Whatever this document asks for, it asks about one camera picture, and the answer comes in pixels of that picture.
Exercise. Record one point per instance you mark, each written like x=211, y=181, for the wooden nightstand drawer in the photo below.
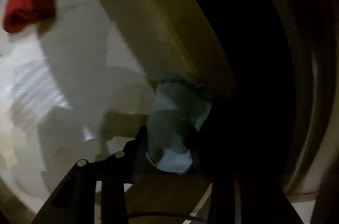
x=81, y=84

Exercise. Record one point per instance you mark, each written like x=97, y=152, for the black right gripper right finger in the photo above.
x=246, y=170

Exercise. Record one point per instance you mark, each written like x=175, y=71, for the light blue underwear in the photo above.
x=177, y=114

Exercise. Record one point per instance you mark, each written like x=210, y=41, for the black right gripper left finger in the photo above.
x=73, y=200

